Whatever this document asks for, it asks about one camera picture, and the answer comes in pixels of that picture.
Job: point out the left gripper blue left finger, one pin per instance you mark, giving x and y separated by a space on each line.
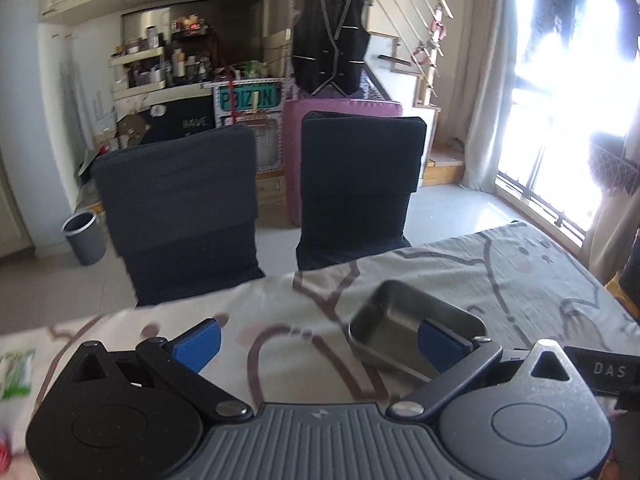
177 363

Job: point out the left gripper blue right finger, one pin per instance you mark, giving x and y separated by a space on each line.
460 362

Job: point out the square steel tray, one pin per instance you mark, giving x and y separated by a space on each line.
384 332

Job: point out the person right hand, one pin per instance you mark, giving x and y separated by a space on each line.
611 469

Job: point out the bear pattern tablecloth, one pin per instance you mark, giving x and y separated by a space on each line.
284 339

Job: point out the left dark chair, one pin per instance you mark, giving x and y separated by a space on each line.
182 213

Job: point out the dark chair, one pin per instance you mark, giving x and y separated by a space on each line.
357 174
182 213

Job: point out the grey trash bin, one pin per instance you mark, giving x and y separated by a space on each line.
83 233

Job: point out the green snack packet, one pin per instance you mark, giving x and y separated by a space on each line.
16 374

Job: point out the red soda can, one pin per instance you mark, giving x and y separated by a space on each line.
5 453

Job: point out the hanging net basket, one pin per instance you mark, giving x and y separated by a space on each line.
610 167

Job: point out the right dark chair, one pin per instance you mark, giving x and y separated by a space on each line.
357 174

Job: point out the poizon sign box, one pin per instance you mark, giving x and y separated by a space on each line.
248 96

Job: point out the shelf with bottles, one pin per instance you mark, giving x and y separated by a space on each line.
162 49

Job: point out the beige curtain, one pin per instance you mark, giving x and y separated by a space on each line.
487 78

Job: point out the staircase railing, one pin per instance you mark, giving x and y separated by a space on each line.
417 28

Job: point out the black vest on hanger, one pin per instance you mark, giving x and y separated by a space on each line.
329 45

